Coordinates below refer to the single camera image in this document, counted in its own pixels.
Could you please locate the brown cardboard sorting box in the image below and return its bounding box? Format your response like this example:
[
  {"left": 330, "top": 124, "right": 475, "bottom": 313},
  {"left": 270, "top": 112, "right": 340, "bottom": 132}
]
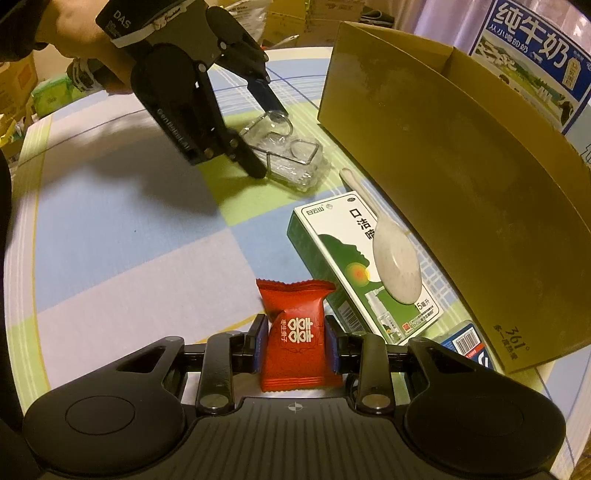
[{"left": 318, "top": 22, "right": 590, "bottom": 373}]

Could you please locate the checked tablecloth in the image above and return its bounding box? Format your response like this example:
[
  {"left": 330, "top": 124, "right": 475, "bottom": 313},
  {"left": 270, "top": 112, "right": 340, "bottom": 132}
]
[{"left": 5, "top": 47, "right": 590, "bottom": 479}]

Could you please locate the dark blue milk carton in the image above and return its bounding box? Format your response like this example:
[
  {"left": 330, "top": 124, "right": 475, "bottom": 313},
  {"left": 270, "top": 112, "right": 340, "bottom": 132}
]
[{"left": 470, "top": 1, "right": 590, "bottom": 134}]

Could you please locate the clear plastic wire packet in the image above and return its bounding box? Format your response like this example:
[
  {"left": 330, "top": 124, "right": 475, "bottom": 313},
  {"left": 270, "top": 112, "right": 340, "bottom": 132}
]
[{"left": 239, "top": 110, "right": 329, "bottom": 193}]

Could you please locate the red candy packet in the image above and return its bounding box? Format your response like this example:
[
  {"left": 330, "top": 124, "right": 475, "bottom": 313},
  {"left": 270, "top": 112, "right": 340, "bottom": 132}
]
[{"left": 256, "top": 279, "right": 342, "bottom": 392}]

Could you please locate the white speckled spoon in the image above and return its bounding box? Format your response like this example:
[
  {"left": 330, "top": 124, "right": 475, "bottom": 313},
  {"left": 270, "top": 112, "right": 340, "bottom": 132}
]
[{"left": 339, "top": 168, "right": 422, "bottom": 305}]

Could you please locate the person left hand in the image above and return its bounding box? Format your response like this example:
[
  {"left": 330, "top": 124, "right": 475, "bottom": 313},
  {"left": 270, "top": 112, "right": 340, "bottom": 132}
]
[{"left": 35, "top": 0, "right": 135, "bottom": 94}]

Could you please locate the clear box blue label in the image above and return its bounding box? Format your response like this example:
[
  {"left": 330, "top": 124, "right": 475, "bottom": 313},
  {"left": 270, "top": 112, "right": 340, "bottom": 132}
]
[{"left": 436, "top": 321, "right": 495, "bottom": 370}]

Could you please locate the brown cardboard boxes stack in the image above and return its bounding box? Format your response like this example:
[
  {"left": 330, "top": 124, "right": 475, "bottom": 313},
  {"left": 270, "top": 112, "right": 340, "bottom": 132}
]
[{"left": 0, "top": 54, "right": 38, "bottom": 157}]

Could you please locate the green white spray box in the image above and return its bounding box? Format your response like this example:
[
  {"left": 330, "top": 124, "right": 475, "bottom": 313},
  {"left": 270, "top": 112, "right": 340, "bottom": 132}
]
[{"left": 287, "top": 192, "right": 444, "bottom": 345}]

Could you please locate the green tissue pack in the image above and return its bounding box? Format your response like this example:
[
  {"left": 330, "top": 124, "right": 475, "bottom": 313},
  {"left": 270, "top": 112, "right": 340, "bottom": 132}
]
[{"left": 32, "top": 74, "right": 87, "bottom": 118}]

